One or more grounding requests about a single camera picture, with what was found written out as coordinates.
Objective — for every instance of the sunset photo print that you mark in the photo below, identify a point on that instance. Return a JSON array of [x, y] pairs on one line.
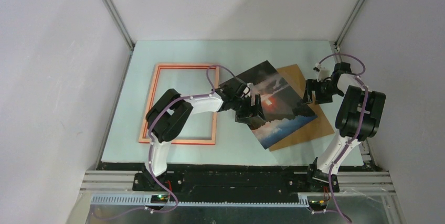
[[283, 110]]

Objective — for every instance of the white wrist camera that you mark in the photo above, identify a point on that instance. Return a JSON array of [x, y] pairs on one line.
[[247, 90], [322, 73]]

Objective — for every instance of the orange wooden picture frame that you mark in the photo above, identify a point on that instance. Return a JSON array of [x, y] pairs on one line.
[[143, 138]]

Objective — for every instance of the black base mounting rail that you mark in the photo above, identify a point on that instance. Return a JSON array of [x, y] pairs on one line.
[[218, 183]]

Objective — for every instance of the aluminium corner post right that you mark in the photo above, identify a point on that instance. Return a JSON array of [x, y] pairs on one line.
[[359, 4]]

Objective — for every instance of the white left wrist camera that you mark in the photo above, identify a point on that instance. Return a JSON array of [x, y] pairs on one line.
[[247, 90]]

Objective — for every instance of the grey slotted cable duct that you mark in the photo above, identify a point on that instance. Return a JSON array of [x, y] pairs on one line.
[[149, 200]]

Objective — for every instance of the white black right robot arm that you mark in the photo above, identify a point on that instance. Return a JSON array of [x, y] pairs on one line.
[[357, 120]]

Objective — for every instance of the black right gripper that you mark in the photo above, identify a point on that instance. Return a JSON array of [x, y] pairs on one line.
[[313, 85]]

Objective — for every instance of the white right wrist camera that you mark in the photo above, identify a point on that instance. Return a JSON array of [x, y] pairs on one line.
[[322, 73]]

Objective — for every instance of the aluminium corner post left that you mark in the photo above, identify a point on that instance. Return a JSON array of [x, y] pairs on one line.
[[119, 23]]

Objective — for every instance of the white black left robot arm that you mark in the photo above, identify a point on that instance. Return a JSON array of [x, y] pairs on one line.
[[170, 113]]

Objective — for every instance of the aluminium corner post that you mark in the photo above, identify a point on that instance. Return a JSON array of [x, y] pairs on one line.
[[119, 23], [359, 4]]

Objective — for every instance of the brown backing board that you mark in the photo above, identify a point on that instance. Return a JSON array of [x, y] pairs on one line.
[[318, 128]]

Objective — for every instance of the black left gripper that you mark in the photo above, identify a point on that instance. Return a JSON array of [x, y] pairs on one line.
[[255, 111]]

